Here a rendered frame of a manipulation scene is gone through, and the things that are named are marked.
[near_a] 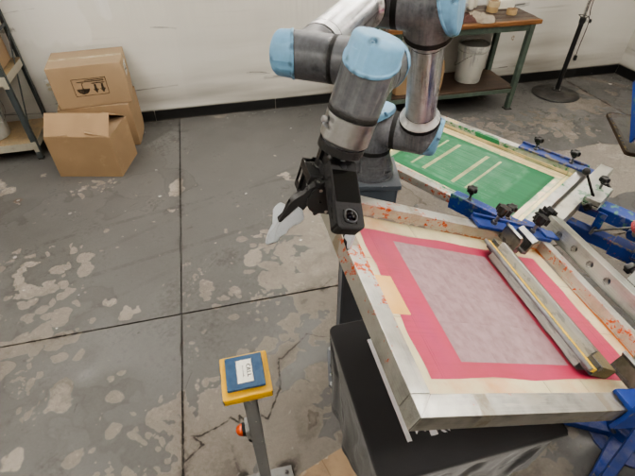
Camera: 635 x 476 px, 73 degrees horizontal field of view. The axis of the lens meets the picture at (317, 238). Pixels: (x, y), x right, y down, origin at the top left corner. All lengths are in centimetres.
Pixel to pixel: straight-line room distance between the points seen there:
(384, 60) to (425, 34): 48
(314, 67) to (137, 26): 384
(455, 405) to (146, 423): 182
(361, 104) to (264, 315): 206
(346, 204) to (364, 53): 20
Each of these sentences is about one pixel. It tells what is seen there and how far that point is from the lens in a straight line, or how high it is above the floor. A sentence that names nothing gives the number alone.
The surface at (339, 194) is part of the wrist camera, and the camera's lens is 63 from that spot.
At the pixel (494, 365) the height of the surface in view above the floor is 127.
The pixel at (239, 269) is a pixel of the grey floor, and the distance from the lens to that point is 284.
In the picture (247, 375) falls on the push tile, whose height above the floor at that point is 97.
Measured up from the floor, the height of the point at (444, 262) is 125.
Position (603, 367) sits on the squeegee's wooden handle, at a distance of 109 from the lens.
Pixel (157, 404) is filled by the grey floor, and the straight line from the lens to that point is 238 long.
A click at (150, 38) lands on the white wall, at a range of 453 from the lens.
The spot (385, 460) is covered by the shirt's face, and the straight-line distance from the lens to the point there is 113.
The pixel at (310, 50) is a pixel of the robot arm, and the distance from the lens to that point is 72.
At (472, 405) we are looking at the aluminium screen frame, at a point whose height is 136.
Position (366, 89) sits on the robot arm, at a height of 177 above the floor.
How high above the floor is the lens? 199
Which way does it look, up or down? 41 degrees down
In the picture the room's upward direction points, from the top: straight up
